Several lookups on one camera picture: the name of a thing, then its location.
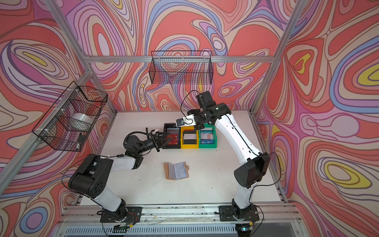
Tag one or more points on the black wire basket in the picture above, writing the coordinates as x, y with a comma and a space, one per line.
181, 67
56, 132

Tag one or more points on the red VIP cards stack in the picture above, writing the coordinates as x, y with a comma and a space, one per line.
175, 134

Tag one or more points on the white roll in basket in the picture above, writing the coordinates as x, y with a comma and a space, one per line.
80, 122

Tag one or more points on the tan leather card holder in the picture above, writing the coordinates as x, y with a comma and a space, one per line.
177, 171

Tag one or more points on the back black wire basket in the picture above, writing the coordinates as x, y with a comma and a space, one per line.
181, 67

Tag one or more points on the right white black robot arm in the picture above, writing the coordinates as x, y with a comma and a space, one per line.
254, 164

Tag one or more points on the left black wire basket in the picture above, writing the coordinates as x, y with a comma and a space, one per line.
56, 132

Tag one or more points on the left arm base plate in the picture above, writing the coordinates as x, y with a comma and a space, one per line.
131, 215

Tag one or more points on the black plastic bin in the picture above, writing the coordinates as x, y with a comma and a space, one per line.
171, 125

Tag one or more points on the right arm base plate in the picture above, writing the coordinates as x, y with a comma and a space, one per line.
229, 213

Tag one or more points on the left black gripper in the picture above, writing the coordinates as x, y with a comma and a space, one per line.
157, 144

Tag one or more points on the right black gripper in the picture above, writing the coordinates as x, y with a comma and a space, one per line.
194, 111

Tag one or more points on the blue cards stack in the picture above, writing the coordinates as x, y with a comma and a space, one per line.
206, 136

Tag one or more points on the white black cards stack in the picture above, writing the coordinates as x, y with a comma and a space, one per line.
190, 137

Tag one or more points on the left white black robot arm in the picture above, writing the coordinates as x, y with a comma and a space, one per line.
90, 178

